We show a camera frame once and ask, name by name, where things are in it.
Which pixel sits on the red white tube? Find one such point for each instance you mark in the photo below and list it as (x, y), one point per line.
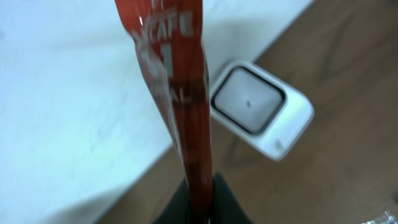
(167, 36)

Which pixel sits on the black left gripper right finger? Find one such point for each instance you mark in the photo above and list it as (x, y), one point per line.
(226, 209)

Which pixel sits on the white barcode scanner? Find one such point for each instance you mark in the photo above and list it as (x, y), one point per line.
(266, 112)

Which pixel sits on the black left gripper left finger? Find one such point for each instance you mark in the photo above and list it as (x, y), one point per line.
(177, 210)

